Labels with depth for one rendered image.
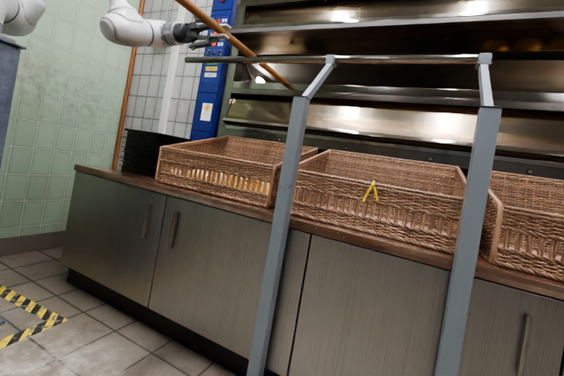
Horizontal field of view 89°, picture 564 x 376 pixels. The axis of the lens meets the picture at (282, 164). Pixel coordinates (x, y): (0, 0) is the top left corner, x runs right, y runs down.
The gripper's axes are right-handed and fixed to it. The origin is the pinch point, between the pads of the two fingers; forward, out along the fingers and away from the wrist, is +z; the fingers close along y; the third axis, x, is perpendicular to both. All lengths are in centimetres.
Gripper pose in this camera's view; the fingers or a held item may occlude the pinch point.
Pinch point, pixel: (221, 31)
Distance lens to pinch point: 121.9
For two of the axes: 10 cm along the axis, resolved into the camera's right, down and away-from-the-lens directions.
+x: -4.2, -0.7, -9.1
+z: 8.9, 1.6, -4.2
